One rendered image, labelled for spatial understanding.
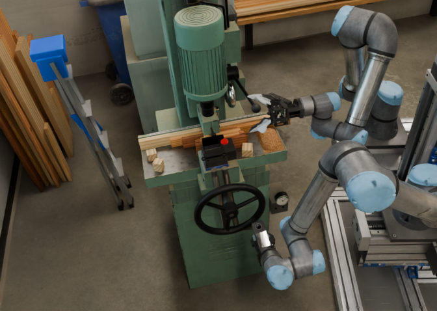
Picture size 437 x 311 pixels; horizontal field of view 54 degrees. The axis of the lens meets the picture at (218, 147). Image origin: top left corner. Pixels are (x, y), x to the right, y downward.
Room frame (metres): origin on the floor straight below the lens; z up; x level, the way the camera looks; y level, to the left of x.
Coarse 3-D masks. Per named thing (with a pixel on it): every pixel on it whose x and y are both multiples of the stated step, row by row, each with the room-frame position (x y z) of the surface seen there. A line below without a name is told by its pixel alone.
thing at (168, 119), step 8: (240, 104) 1.77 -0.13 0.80; (160, 112) 1.76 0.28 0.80; (168, 112) 1.76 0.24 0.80; (176, 112) 1.75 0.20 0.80; (232, 112) 1.71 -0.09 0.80; (240, 112) 1.70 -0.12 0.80; (160, 120) 1.69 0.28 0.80; (168, 120) 1.69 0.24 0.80; (176, 120) 1.68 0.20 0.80; (160, 128) 1.63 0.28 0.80; (168, 128) 1.62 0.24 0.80; (248, 176) 1.26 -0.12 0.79; (256, 176) 1.27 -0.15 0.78; (264, 176) 1.28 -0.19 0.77; (248, 184) 1.26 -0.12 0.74; (256, 184) 1.27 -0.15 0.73; (264, 184) 1.28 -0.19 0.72; (176, 192) 1.21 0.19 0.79; (184, 192) 1.22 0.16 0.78; (192, 192) 1.22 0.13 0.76; (200, 192) 1.23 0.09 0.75; (176, 200) 1.21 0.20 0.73; (184, 200) 1.22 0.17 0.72
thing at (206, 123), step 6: (198, 108) 1.45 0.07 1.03; (198, 114) 1.45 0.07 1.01; (216, 114) 1.40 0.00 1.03; (204, 120) 1.37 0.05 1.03; (210, 120) 1.36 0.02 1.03; (216, 120) 1.36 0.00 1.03; (204, 126) 1.35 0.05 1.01; (210, 126) 1.36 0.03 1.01; (216, 126) 1.36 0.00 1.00; (204, 132) 1.35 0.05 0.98; (210, 132) 1.36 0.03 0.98; (216, 132) 1.36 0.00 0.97
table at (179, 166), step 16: (272, 128) 1.44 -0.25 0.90; (256, 144) 1.34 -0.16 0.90; (144, 160) 1.30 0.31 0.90; (176, 160) 1.29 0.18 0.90; (192, 160) 1.28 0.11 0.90; (240, 160) 1.26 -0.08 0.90; (256, 160) 1.27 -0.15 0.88; (272, 160) 1.28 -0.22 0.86; (144, 176) 1.21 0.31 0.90; (160, 176) 1.21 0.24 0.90; (176, 176) 1.22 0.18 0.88; (192, 176) 1.23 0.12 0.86; (240, 176) 1.19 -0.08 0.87; (208, 192) 1.14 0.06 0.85
